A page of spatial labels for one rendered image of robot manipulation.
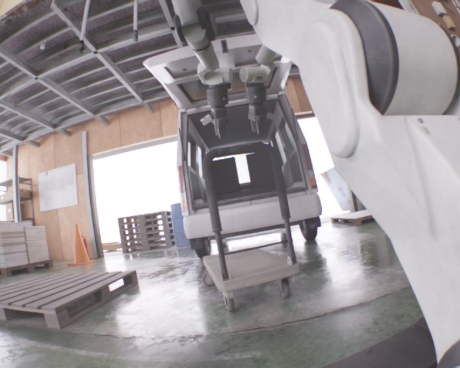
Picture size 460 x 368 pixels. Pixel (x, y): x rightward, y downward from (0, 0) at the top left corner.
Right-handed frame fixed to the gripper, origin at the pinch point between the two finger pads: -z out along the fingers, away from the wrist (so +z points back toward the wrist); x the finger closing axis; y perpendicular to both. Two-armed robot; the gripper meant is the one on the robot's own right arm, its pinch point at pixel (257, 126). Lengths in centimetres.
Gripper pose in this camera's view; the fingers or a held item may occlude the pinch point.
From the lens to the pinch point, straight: 117.0
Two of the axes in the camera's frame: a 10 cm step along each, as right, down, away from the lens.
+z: -0.5, -9.2, -3.8
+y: -9.7, 1.4, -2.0
